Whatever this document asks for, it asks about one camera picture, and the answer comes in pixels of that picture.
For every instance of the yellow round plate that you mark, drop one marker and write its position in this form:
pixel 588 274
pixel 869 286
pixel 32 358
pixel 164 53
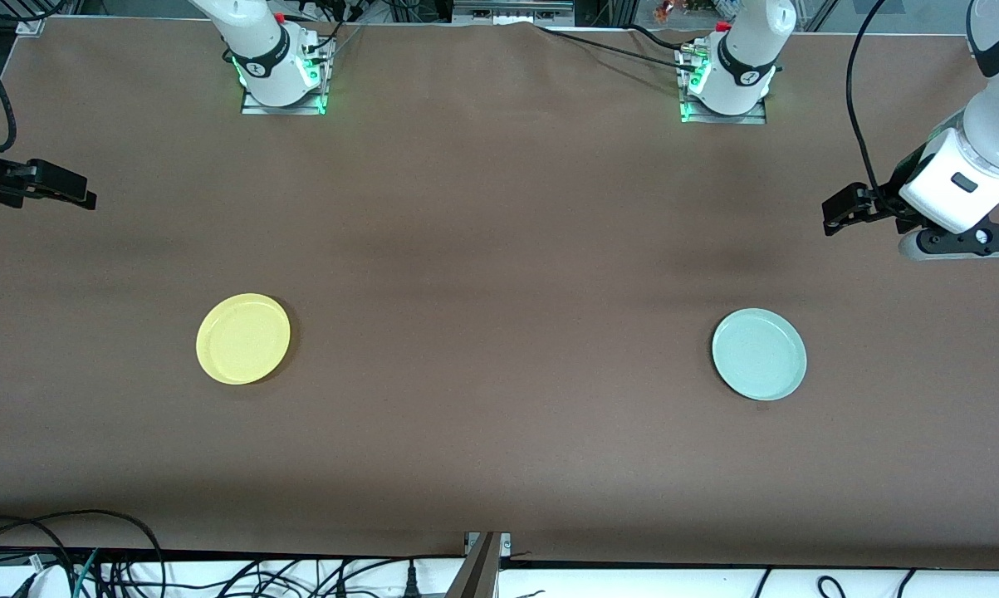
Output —
pixel 243 339

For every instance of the brown table cover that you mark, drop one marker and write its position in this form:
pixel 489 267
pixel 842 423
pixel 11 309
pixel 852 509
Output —
pixel 499 208

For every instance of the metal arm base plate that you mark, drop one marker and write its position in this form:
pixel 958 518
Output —
pixel 756 116
pixel 316 104

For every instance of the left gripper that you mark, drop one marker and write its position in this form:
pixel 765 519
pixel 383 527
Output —
pixel 895 189

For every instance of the metal corner bracket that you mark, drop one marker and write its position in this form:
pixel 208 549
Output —
pixel 30 26

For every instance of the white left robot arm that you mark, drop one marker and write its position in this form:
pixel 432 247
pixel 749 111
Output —
pixel 997 124

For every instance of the pale green round plate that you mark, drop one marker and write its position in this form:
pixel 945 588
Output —
pixel 759 355

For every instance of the aluminium profile beam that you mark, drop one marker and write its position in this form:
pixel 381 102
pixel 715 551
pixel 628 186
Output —
pixel 478 573

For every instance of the small orange object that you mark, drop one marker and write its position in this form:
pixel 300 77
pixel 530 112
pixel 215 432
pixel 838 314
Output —
pixel 669 8

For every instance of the white bench surface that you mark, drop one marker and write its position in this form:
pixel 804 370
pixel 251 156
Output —
pixel 632 585

